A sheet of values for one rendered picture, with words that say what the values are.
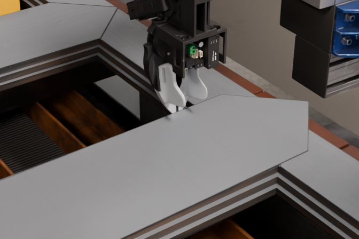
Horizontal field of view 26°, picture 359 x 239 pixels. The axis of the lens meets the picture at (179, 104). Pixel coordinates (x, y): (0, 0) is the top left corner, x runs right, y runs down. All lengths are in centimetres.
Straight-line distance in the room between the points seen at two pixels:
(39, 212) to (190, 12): 30
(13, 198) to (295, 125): 39
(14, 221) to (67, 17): 56
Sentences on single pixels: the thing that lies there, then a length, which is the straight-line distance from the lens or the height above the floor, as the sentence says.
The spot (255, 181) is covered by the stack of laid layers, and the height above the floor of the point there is 84.
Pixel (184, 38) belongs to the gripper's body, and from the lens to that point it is 99.
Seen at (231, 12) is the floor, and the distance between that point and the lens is 344.
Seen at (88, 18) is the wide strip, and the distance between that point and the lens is 138.
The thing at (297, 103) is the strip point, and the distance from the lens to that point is 113.
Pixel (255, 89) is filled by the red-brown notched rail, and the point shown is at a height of 83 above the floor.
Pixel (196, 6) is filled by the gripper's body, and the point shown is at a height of 104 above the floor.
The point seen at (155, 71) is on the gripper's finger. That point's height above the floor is 92.
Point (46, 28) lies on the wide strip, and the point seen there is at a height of 85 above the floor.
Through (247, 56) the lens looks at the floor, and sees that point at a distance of 307.
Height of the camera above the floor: 143
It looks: 31 degrees down
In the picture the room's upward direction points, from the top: straight up
